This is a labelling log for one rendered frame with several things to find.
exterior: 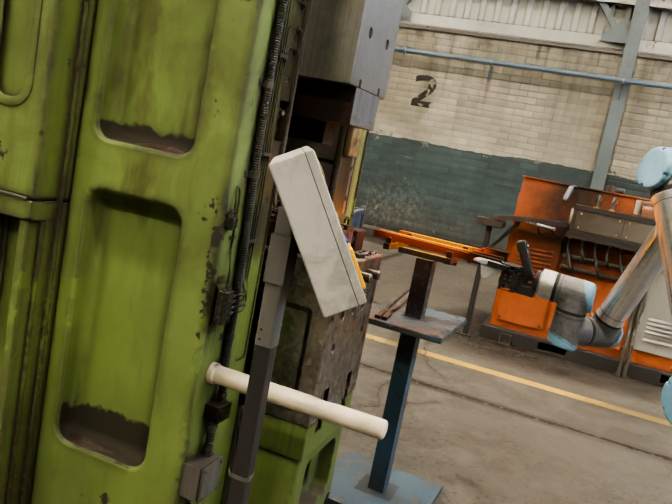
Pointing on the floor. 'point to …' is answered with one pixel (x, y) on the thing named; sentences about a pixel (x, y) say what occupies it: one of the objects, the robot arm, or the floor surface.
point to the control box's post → (259, 378)
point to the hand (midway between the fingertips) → (478, 257)
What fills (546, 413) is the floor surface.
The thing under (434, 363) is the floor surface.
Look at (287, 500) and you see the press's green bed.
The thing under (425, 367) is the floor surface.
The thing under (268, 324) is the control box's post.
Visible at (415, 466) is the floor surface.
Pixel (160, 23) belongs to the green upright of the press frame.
